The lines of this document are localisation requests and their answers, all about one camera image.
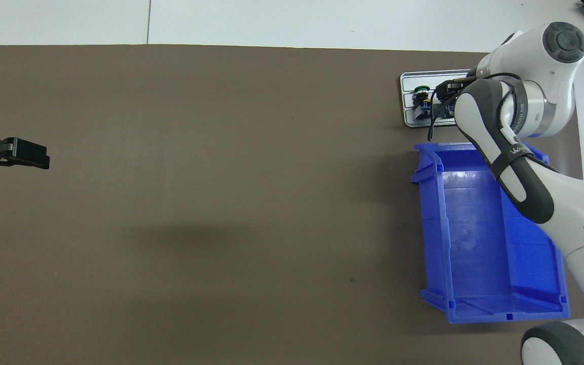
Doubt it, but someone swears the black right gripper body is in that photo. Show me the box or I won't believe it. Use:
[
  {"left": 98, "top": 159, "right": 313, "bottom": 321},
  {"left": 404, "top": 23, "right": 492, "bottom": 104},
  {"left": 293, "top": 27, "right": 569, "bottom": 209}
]
[{"left": 443, "top": 76, "right": 472, "bottom": 105}]

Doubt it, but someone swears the grey metal tray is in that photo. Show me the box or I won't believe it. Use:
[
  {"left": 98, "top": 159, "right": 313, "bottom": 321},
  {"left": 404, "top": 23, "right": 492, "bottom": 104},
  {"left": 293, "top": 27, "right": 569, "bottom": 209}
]
[{"left": 399, "top": 69, "right": 475, "bottom": 129}]

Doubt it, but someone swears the blue plastic storage bin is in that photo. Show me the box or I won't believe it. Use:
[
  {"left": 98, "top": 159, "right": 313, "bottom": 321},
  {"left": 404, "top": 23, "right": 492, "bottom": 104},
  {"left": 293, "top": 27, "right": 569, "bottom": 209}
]
[{"left": 411, "top": 141, "right": 571, "bottom": 325}]

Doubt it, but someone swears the brown table mat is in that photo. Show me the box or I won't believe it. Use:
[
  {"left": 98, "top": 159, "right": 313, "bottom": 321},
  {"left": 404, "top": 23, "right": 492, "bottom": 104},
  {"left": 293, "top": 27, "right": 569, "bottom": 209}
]
[{"left": 0, "top": 44, "right": 584, "bottom": 365}]

